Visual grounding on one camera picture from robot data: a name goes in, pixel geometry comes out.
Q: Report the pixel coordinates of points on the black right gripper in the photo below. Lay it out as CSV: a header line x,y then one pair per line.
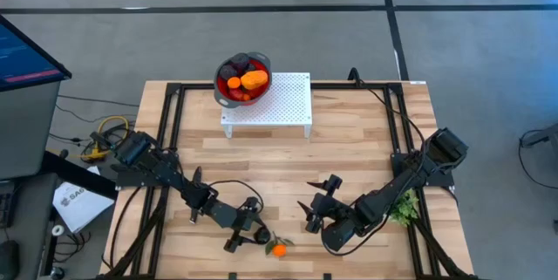
x,y
324,208

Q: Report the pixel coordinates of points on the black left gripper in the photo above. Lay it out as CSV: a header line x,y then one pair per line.
x,y
246,221

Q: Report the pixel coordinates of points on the yellow orange mango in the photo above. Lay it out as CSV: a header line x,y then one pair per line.
x,y
254,79

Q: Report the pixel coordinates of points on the red grey collapsible colander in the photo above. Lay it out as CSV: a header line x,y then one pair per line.
x,y
220,94

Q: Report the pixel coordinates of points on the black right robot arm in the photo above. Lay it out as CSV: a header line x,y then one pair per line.
x,y
383,199

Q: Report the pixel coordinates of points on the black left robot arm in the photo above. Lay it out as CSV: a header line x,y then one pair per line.
x,y
174,175

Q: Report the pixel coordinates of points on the leafy orange mandarin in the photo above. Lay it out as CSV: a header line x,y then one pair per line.
x,y
279,250

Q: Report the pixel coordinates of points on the green plant sprig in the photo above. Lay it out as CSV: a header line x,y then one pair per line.
x,y
405,212

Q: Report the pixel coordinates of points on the white perforated metal rack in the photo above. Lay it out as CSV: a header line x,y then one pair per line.
x,y
287,105

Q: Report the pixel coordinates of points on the white printed booklet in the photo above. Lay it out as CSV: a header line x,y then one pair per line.
x,y
83,208

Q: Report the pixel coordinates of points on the white tape roll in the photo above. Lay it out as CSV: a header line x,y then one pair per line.
x,y
53,230

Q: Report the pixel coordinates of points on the dark grey desk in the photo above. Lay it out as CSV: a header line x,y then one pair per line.
x,y
30,236

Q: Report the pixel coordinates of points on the grey equipment leg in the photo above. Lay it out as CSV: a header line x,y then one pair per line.
x,y
545,136

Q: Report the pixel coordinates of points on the black computer mouse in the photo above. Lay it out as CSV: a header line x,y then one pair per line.
x,y
8,256

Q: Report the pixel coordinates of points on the black keyboard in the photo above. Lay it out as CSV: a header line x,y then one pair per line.
x,y
6,203

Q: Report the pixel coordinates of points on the blue screen computer monitor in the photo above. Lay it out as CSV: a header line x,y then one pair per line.
x,y
26,62

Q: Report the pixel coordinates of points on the black aluminium table frame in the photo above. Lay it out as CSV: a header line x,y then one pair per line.
x,y
331,85

